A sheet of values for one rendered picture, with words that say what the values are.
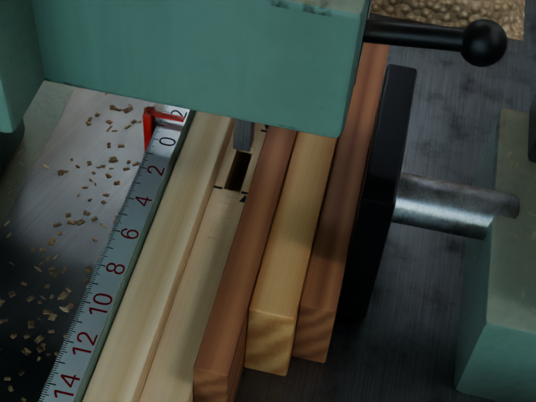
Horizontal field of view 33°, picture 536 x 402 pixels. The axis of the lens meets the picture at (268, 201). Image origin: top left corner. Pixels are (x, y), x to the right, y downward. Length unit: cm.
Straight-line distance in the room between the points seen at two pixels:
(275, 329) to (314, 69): 12
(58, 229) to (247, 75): 27
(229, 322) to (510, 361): 13
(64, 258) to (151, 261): 20
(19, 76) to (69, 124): 30
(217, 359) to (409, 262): 15
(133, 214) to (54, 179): 23
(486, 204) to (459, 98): 15
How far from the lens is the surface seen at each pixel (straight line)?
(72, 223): 62
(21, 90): 39
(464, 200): 43
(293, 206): 43
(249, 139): 45
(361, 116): 48
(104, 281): 40
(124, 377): 38
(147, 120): 46
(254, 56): 37
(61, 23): 39
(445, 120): 56
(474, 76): 59
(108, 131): 67
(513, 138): 47
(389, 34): 39
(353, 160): 46
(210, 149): 45
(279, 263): 41
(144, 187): 43
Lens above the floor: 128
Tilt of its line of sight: 50 degrees down
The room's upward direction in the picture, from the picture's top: 5 degrees clockwise
